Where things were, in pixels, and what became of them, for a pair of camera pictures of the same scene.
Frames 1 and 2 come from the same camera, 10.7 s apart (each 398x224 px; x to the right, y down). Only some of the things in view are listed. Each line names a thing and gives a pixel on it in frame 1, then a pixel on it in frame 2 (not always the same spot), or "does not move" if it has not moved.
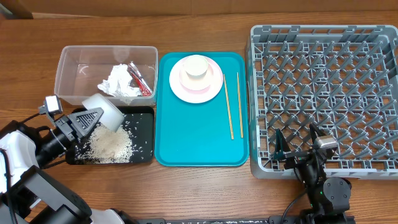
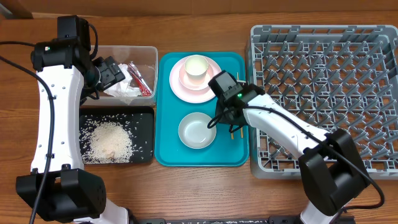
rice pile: x=103 y=145 does not move
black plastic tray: x=132 y=144 does not move
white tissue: x=117 y=83 does not move
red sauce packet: x=145 y=88 does not move
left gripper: x=65 y=124 -> x=111 y=71
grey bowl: x=112 y=117 -> x=193 y=132
